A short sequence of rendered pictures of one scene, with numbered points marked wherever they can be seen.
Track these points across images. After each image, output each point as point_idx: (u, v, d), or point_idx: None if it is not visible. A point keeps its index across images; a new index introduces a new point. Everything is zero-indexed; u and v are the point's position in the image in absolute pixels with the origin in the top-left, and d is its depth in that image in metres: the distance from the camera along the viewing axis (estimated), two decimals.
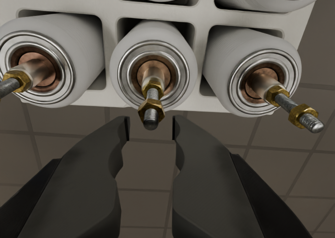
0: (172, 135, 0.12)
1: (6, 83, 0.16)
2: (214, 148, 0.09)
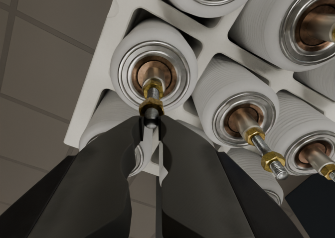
0: (158, 136, 0.12)
1: None
2: (201, 147, 0.09)
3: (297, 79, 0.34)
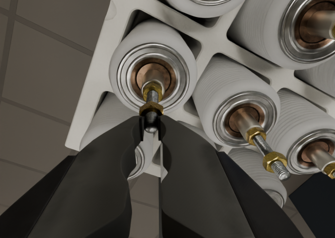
0: (158, 136, 0.12)
1: None
2: (200, 147, 0.09)
3: (298, 77, 0.33)
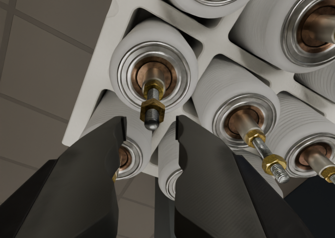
0: (175, 135, 0.12)
1: None
2: (217, 148, 0.09)
3: (298, 81, 0.33)
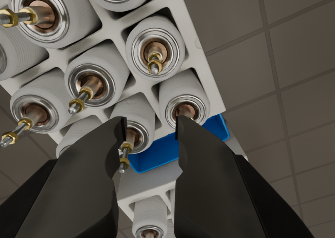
0: (175, 135, 0.12)
1: None
2: (217, 148, 0.09)
3: None
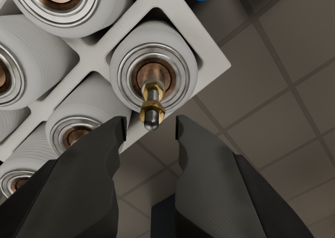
0: (175, 135, 0.12)
1: None
2: (217, 148, 0.09)
3: None
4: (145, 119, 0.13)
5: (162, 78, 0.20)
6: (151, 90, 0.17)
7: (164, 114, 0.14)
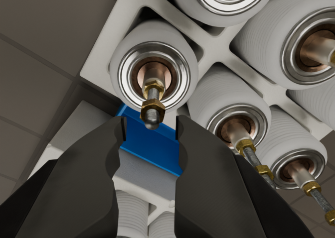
0: (175, 135, 0.12)
1: (320, 197, 0.24)
2: (217, 148, 0.09)
3: (178, 30, 0.29)
4: (151, 115, 0.13)
5: None
6: (157, 90, 0.17)
7: (160, 122, 0.15)
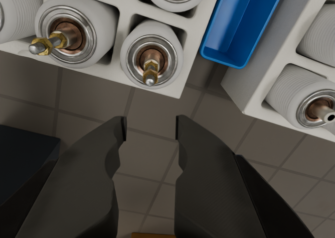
0: (175, 135, 0.12)
1: None
2: (217, 148, 0.09)
3: None
4: (152, 78, 0.22)
5: (158, 66, 0.29)
6: (154, 69, 0.26)
7: None
